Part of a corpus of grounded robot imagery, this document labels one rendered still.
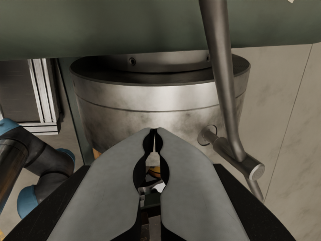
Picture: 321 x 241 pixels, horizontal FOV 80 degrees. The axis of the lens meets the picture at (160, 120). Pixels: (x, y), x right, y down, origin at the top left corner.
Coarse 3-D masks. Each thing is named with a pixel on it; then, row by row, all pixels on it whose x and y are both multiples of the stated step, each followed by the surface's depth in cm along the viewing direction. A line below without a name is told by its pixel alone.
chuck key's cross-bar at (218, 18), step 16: (208, 0) 8; (224, 0) 8; (208, 16) 9; (224, 16) 9; (208, 32) 10; (224, 32) 9; (208, 48) 11; (224, 48) 10; (224, 64) 11; (224, 80) 12; (224, 96) 13; (224, 112) 15; (240, 144) 19; (240, 160) 21; (256, 192) 25
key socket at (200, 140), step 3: (207, 126) 27; (210, 126) 27; (213, 126) 27; (204, 129) 27; (207, 129) 27; (210, 129) 27; (213, 129) 27; (201, 132) 27; (204, 132) 27; (213, 132) 28; (198, 135) 27; (201, 135) 27; (198, 138) 27; (201, 138) 27; (198, 141) 27; (201, 141) 27; (204, 141) 28; (201, 144) 28; (204, 144) 28
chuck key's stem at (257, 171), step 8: (208, 136) 26; (216, 136) 26; (216, 144) 24; (224, 144) 24; (216, 152) 25; (224, 152) 23; (232, 152) 22; (232, 160) 22; (248, 160) 21; (256, 160) 21; (240, 168) 21; (248, 168) 20; (256, 168) 20; (264, 168) 20; (248, 176) 20; (256, 176) 20
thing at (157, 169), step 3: (150, 168) 45; (153, 168) 44; (156, 168) 44; (159, 168) 43; (150, 171) 46; (153, 171) 46; (156, 171) 44; (159, 171) 44; (150, 174) 47; (153, 174) 46; (156, 174) 45; (159, 174) 45; (153, 177) 46; (156, 177) 46; (159, 177) 46
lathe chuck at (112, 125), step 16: (240, 96) 29; (80, 112) 31; (96, 112) 27; (112, 112) 25; (128, 112) 24; (144, 112) 24; (160, 112) 24; (176, 112) 24; (192, 112) 24; (208, 112) 25; (240, 112) 32; (96, 128) 29; (112, 128) 27; (128, 128) 26; (176, 128) 25; (192, 128) 26; (224, 128) 29; (96, 144) 31; (112, 144) 28; (192, 144) 27; (208, 144) 28
